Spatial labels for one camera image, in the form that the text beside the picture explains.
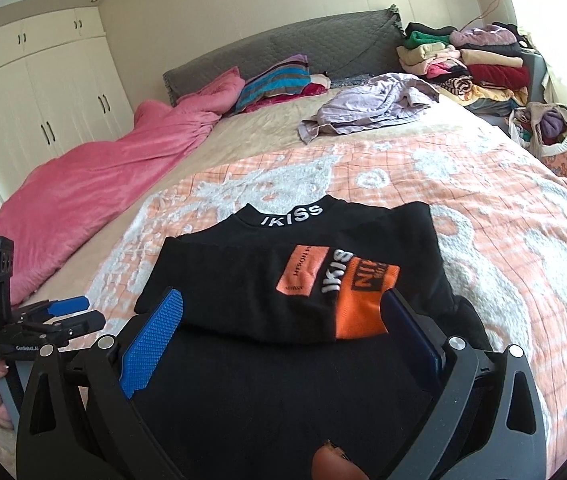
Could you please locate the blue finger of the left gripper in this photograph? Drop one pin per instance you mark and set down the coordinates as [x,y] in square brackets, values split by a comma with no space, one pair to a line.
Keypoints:
[68,306]

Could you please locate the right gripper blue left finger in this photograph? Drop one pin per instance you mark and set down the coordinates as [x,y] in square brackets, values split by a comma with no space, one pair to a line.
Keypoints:
[146,349]

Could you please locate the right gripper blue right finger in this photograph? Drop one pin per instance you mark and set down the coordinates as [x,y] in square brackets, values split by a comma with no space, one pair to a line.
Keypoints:
[417,339]

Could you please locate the black IKISS sweater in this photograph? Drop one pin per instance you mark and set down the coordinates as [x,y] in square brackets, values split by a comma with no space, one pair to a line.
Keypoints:
[282,346]

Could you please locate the bag of clothes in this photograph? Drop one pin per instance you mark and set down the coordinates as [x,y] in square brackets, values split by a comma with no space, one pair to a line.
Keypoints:
[541,129]

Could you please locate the pile of folded clothes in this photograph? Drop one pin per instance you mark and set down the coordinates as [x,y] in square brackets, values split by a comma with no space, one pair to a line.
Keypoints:
[483,69]

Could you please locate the striped folded clothes stack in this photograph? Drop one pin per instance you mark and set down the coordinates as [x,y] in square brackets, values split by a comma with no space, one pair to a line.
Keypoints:
[288,77]

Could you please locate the pink blanket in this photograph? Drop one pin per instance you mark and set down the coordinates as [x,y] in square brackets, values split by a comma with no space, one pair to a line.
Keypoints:
[64,202]

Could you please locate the orange white patterned bedspread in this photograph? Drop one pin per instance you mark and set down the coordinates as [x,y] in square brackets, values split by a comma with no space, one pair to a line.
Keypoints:
[501,218]

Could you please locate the white wardrobe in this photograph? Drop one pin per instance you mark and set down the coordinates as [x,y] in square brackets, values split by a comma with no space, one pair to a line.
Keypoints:
[59,88]

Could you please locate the lilac crumpled garment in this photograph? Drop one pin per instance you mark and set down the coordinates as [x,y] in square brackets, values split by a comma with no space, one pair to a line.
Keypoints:
[391,99]

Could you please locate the beige bed sheet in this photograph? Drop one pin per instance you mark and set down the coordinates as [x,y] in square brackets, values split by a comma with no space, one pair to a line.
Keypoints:
[271,129]

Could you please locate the grey quilted headboard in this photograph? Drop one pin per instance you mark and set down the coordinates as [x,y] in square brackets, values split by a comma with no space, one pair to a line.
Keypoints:
[341,46]

